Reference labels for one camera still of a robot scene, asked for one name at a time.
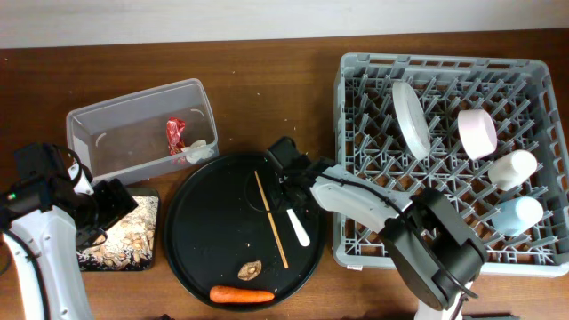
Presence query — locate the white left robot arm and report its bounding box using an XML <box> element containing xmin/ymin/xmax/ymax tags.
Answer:
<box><xmin>1</xmin><ymin>143</ymin><xmax>138</xmax><ymax>319</ymax></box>

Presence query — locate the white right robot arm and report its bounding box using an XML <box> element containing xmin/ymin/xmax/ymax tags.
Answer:
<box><xmin>266</xmin><ymin>137</ymin><xmax>488</xmax><ymax>319</ymax></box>

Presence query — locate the round black tray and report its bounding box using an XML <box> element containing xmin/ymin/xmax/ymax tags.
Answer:
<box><xmin>164</xmin><ymin>153</ymin><xmax>327</xmax><ymax>312</ymax></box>

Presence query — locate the grey plastic dishwasher rack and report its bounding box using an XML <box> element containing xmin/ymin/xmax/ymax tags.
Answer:
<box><xmin>333</xmin><ymin>53</ymin><xmax>568</xmax><ymax>277</ymax></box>

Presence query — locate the brown walnut shell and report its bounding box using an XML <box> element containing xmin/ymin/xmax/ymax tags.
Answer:
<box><xmin>237</xmin><ymin>260</ymin><xmax>262</xmax><ymax>281</ymax></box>

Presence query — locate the clear plastic waste bin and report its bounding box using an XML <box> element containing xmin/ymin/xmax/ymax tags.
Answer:
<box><xmin>66</xmin><ymin>78</ymin><xmax>219</xmax><ymax>185</ymax></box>

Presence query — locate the wooden chopstick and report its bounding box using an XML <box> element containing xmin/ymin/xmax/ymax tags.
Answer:
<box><xmin>254</xmin><ymin>171</ymin><xmax>289</xmax><ymax>269</ymax></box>

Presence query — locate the white plastic fork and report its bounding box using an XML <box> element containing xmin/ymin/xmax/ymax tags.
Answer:
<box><xmin>286</xmin><ymin>208</ymin><xmax>310</xmax><ymax>247</ymax></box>

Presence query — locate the light blue cup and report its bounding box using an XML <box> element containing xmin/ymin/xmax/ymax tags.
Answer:
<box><xmin>491</xmin><ymin>196</ymin><xmax>544</xmax><ymax>237</ymax></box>

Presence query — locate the pale grey plate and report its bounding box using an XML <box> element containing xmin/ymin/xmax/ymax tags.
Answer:
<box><xmin>392</xmin><ymin>81</ymin><xmax>431</xmax><ymax>160</ymax></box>

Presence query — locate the white paper cup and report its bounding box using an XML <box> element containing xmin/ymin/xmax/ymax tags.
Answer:
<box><xmin>488</xmin><ymin>150</ymin><xmax>538</xmax><ymax>191</ymax></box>

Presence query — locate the red snack wrapper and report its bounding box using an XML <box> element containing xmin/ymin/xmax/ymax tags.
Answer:
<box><xmin>166</xmin><ymin>117</ymin><xmax>186</xmax><ymax>156</ymax></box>

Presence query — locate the pink bowl with food scraps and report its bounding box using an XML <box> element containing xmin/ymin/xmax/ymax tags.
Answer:
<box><xmin>457</xmin><ymin>109</ymin><xmax>497</xmax><ymax>160</ymax></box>

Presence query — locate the pile of rice and shells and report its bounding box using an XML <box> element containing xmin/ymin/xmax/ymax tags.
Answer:
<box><xmin>77</xmin><ymin>195</ymin><xmax>160</xmax><ymax>270</ymax></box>

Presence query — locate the rectangular black tray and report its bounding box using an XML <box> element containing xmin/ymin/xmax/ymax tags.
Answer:
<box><xmin>75</xmin><ymin>186</ymin><xmax>161</xmax><ymax>273</ymax></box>

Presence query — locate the white tissue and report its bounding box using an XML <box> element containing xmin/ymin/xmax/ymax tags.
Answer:
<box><xmin>181</xmin><ymin>140</ymin><xmax>214</xmax><ymax>164</ymax></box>

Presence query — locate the orange carrot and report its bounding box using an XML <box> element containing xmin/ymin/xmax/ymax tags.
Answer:
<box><xmin>209</xmin><ymin>285</ymin><xmax>275</xmax><ymax>304</ymax></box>

